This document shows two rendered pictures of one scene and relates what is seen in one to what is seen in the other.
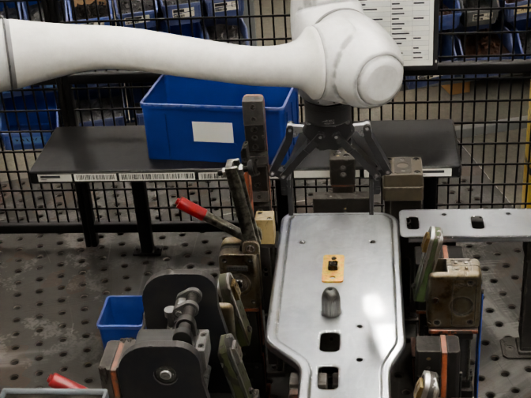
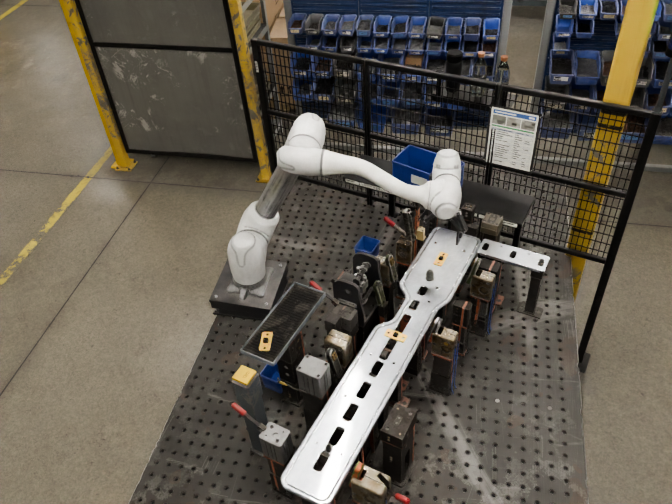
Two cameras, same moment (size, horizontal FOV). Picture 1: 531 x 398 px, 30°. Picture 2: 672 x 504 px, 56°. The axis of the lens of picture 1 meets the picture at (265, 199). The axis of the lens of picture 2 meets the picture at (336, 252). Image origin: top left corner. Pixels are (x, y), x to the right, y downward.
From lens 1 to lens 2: 116 cm
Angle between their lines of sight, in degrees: 23
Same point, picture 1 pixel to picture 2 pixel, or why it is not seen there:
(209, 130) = (417, 179)
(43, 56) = (333, 168)
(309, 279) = (429, 261)
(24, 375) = (322, 258)
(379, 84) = (444, 213)
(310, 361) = (411, 296)
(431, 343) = (460, 303)
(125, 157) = not seen: hidden behind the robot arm
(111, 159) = not seen: hidden behind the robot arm
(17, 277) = (334, 212)
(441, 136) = (523, 205)
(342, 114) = not seen: hidden behind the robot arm
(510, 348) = (521, 307)
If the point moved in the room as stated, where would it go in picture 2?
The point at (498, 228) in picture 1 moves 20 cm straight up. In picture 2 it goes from (519, 260) to (526, 223)
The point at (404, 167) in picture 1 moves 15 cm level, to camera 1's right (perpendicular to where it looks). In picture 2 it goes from (493, 220) to (527, 226)
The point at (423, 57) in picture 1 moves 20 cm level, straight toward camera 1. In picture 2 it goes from (525, 167) to (509, 191)
